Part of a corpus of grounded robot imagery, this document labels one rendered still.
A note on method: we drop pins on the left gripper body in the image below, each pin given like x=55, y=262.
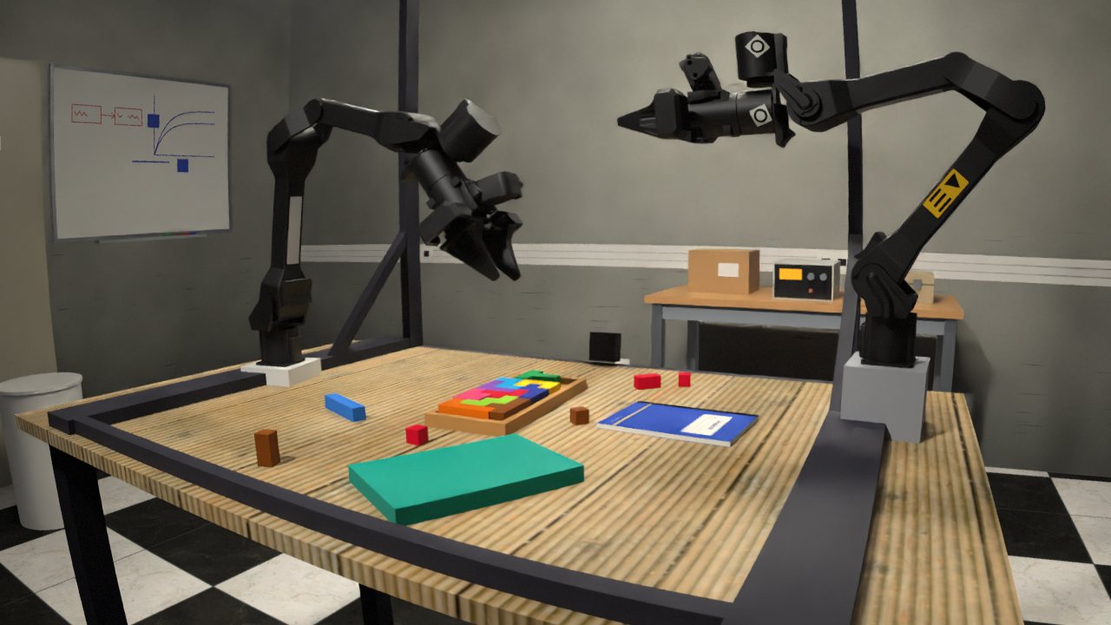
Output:
x=716, y=116

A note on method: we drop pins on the teal flat rectangular slab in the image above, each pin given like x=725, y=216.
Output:
x=427, y=485

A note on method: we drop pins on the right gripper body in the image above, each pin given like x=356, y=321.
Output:
x=447, y=189

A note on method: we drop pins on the wooden puzzle board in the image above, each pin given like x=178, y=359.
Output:
x=570, y=387

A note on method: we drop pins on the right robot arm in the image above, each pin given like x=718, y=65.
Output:
x=464, y=135

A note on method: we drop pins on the pink puzzle piece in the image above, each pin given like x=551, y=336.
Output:
x=474, y=394

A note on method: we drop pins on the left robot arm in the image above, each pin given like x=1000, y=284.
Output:
x=1016, y=109

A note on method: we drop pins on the purple puzzle piece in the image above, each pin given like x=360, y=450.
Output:
x=490, y=386

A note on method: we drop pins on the blue notebook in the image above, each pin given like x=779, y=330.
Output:
x=683, y=423

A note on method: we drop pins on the yellow u-shaped puzzle piece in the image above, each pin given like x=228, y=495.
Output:
x=552, y=386

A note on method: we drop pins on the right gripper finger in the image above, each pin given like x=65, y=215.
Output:
x=468, y=246
x=501, y=251

